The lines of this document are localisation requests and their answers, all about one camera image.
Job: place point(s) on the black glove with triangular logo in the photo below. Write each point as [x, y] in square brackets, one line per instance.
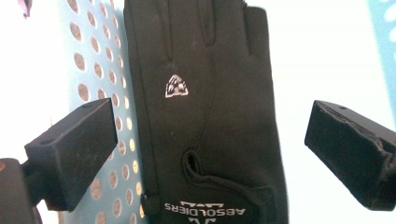
[211, 109]

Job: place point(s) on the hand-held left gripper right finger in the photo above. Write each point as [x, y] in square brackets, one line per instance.
[348, 152]

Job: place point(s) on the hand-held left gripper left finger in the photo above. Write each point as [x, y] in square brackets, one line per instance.
[74, 155]

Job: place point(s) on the light blue plastic basket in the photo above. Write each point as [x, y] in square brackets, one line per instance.
[379, 53]

